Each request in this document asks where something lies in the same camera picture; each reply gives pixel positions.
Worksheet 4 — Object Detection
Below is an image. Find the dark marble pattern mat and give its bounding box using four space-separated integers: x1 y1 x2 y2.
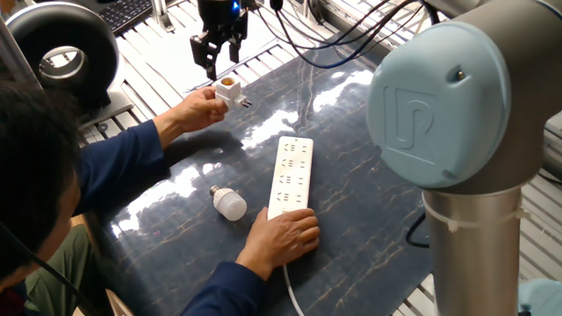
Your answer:
85 32 436 316

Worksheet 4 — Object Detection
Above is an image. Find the black computer keyboard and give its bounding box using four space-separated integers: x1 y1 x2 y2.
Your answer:
98 0 155 34

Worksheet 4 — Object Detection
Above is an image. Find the green trousered leg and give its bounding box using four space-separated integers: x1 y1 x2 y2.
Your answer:
24 223 115 316

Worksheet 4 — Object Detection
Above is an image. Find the white power strip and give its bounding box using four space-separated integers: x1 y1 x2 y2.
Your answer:
266 135 315 221

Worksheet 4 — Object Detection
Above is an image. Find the grey device base plate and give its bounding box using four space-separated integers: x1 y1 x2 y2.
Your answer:
78 85 135 131

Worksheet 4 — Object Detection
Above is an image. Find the white LED bulb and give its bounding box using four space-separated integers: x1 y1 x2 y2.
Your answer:
208 184 249 222

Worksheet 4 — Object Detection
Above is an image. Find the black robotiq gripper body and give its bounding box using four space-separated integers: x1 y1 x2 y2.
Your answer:
197 0 249 43

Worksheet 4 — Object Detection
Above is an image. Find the navy sleeved right forearm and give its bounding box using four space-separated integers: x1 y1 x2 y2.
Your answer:
179 249 273 316

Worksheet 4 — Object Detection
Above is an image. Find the white plug-in bulb holder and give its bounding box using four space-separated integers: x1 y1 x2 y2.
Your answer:
213 76 254 110

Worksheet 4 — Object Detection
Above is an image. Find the black round ring device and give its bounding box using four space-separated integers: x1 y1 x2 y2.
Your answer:
6 2 120 119

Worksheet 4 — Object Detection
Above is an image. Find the white power strip cable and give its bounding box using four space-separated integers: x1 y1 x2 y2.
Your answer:
282 262 306 316

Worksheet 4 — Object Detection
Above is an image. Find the thin black cord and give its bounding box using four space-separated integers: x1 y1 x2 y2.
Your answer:
25 254 96 316

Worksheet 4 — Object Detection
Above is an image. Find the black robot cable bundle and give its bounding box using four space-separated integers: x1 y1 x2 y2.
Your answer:
256 0 440 70

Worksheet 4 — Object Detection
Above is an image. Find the black cable with metal plug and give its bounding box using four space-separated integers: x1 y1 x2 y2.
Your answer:
404 212 432 249

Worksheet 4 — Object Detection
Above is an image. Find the slanted aluminium pole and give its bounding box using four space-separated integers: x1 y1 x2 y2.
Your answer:
0 19 43 89

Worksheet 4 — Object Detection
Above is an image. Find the person's right hand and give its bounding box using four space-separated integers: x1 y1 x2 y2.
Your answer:
243 206 321 277

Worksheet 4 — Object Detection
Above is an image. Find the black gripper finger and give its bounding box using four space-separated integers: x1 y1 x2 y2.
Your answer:
189 33 223 82
227 19 249 64

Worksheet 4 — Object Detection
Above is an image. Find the dark blue robot cable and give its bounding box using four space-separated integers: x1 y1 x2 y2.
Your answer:
274 8 396 70

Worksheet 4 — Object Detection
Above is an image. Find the person's left hand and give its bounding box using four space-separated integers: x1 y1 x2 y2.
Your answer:
168 86 230 135

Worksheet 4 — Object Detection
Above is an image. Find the navy sleeved left forearm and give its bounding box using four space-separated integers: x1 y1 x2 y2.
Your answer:
74 111 177 216

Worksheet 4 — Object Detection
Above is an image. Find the short aluminium bracket post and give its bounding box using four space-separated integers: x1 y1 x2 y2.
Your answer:
151 0 176 33

